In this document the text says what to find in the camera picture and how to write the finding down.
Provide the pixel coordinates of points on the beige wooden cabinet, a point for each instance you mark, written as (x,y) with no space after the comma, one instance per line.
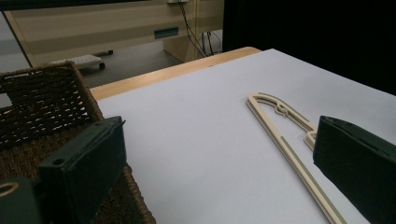
(93,28)

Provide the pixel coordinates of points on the white table mat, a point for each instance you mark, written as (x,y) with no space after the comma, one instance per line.
(202,140)

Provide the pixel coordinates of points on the beige plastic clothes hanger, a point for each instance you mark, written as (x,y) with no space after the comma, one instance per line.
(274,130)

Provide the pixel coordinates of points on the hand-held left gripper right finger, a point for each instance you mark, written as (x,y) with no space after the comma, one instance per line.
(358,168)

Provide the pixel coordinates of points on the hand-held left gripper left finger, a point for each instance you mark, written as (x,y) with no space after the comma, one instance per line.
(81,168)

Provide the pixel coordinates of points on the black curtain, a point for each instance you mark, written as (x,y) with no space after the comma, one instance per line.
(311,37)

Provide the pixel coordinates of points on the brown woven basket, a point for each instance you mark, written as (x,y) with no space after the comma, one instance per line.
(37,93)

